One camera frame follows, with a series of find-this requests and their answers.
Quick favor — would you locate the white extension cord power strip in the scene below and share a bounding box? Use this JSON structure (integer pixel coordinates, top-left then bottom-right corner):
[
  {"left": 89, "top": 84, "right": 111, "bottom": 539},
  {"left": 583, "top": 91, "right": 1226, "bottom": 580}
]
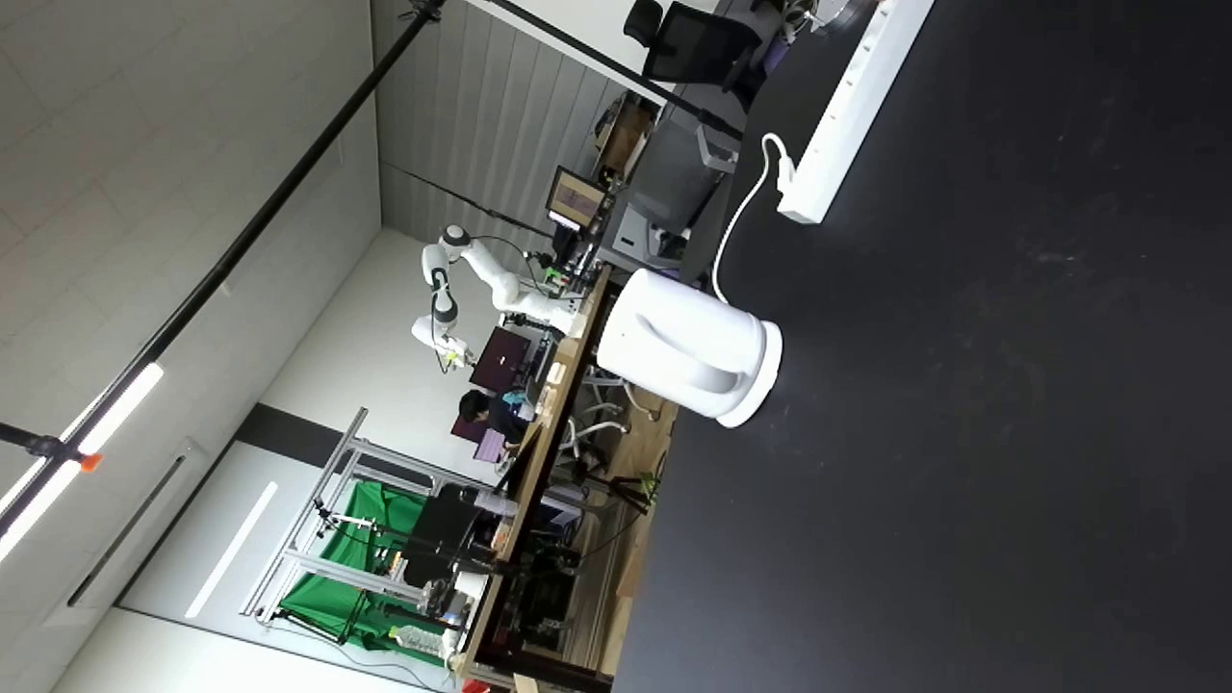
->
[{"left": 777, "top": 0, "right": 934, "bottom": 223}]

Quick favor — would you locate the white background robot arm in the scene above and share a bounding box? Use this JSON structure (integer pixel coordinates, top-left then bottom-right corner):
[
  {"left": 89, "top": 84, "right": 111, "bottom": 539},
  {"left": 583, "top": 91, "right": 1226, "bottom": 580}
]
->
[{"left": 411, "top": 223, "right": 580, "bottom": 370}]

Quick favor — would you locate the white electric kettle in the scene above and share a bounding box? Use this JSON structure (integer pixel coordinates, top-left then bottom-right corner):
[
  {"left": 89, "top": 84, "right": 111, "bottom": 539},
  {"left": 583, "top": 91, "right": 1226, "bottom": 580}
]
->
[{"left": 596, "top": 270, "right": 786, "bottom": 427}]

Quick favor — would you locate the wooden desk with clutter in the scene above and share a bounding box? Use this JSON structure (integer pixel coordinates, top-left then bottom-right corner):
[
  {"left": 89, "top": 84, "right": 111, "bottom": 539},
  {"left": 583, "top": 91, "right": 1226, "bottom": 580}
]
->
[{"left": 450, "top": 270, "right": 678, "bottom": 693}]

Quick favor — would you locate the thin white cable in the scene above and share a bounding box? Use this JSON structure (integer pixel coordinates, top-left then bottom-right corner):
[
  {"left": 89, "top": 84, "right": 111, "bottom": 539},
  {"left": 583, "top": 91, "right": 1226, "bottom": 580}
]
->
[{"left": 703, "top": 129, "right": 793, "bottom": 306}]

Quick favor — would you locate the green screen frame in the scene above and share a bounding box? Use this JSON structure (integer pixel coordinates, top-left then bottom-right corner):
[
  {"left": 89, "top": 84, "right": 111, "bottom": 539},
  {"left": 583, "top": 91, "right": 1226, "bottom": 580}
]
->
[{"left": 243, "top": 410, "right": 495, "bottom": 664}]

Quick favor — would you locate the black ceiling rail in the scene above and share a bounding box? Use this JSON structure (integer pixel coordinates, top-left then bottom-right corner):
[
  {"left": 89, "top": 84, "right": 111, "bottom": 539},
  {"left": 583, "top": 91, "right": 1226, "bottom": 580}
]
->
[{"left": 0, "top": 0, "right": 446, "bottom": 539}]

